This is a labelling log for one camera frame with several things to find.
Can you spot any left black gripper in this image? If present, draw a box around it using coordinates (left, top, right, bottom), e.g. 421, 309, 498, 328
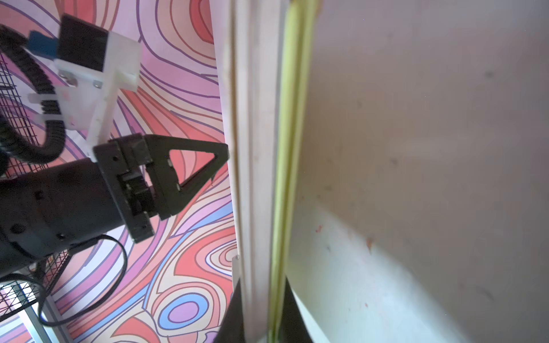
93, 134, 229, 244

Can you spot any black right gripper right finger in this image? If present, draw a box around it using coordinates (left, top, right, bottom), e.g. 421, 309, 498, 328
279, 280, 313, 343

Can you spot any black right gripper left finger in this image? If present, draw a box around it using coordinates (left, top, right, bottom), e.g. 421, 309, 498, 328
213, 281, 246, 343

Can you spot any green 2026 calendar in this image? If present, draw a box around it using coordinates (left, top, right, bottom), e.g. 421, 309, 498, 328
210, 1, 320, 342

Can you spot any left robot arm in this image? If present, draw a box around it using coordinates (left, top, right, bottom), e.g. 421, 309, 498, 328
1, 134, 229, 275

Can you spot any black wire basket left wall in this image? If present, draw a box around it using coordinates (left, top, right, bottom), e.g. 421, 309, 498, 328
0, 51, 71, 322

